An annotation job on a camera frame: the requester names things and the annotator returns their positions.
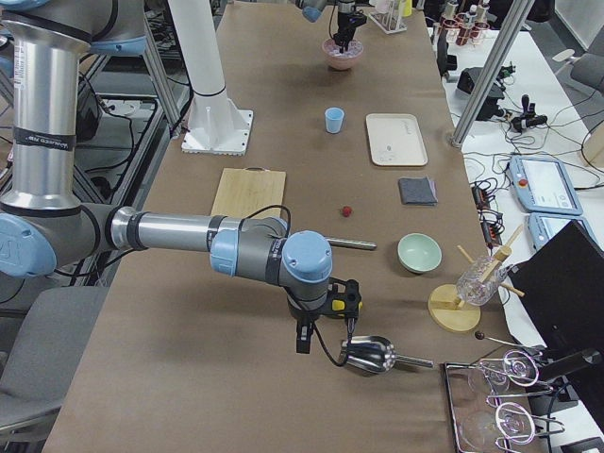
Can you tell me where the mint green bowl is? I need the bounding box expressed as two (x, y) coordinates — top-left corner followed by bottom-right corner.
(397, 233), (443, 274)

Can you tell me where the black monitor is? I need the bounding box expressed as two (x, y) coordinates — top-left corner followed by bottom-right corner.
(508, 220), (604, 378)

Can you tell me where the wooden cup stand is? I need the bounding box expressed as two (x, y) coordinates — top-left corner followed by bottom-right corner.
(428, 225), (525, 332)

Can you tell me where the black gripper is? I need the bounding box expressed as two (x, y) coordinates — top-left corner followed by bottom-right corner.
(288, 277), (361, 354)
(333, 10), (367, 52)

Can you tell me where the yellow lemon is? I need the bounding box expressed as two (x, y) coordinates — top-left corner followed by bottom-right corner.
(329, 299), (363, 318)

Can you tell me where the aluminium frame post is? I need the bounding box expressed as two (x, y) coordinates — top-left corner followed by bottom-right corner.
(450, 0), (534, 148)

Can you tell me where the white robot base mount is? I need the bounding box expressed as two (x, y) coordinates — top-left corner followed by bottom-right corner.
(168, 0), (254, 156)

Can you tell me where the grey folded cloth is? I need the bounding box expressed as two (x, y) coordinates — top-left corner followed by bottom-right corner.
(397, 176), (438, 206)

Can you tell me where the pink bowl of ice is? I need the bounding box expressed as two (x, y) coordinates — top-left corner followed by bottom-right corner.
(322, 39), (364, 71)

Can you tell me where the wooden cutting board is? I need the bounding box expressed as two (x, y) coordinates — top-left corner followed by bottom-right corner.
(210, 168), (287, 218)

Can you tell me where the steel ice scoop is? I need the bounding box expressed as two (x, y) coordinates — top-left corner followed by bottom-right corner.
(341, 335), (434, 374)

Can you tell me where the blue teach pendant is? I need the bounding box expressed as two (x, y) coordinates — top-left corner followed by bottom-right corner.
(508, 155), (583, 215)
(528, 212), (596, 251)

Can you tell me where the clear glass on stand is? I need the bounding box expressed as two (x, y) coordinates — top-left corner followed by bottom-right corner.
(456, 256), (507, 307)

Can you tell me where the light blue plastic cup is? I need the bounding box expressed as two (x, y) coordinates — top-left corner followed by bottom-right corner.
(325, 107), (345, 134)

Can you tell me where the steel muddler with black tip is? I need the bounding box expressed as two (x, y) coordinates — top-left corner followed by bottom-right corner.
(327, 238), (377, 251)

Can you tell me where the grey chair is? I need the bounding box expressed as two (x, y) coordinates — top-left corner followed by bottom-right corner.
(1, 286), (109, 442)

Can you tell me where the cream rabbit tray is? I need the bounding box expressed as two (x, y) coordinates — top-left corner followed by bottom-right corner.
(365, 113), (428, 167)

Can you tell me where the black wire glass rack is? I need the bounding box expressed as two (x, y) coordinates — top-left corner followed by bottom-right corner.
(442, 347), (565, 452)

